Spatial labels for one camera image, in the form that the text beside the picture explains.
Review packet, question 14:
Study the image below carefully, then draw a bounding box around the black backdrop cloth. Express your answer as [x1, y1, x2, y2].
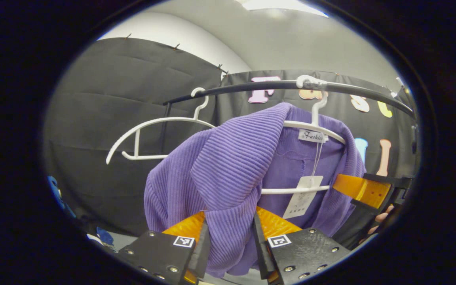
[42, 38, 418, 238]

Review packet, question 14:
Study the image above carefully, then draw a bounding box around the blue object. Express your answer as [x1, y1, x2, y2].
[47, 175, 76, 219]
[95, 227, 114, 246]

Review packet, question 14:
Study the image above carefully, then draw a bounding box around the purple ribbed knit cardigan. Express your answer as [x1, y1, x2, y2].
[144, 102, 367, 277]

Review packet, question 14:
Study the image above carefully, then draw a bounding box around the ceiling light panel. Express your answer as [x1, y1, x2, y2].
[234, 0, 329, 18]

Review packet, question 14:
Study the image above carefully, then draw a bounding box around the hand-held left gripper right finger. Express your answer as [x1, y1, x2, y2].
[252, 206, 351, 285]

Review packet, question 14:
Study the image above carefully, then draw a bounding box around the white plastic hanger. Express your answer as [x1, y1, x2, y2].
[106, 87, 216, 165]
[260, 75, 347, 195]

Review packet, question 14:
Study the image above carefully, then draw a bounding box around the black metal clothes rack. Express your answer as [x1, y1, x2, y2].
[161, 79, 416, 155]

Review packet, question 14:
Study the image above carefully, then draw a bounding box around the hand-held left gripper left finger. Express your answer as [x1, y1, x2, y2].
[115, 211, 211, 285]

